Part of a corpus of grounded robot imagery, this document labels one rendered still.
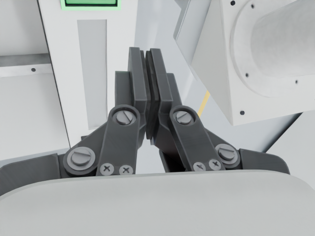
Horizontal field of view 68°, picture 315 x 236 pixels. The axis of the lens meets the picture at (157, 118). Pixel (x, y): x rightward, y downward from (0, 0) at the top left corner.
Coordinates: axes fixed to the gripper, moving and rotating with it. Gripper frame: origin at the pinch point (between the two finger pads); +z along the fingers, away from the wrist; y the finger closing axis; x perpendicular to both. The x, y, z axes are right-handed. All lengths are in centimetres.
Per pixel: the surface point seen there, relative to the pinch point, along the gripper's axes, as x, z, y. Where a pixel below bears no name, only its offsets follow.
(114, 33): -5.6, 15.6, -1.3
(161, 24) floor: -57, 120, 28
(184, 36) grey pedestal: -15.0, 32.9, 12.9
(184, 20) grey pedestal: -11.8, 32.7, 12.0
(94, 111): -18.3, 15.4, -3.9
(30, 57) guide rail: -17.0, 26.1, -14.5
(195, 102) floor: -131, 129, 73
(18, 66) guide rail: -17.2, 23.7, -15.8
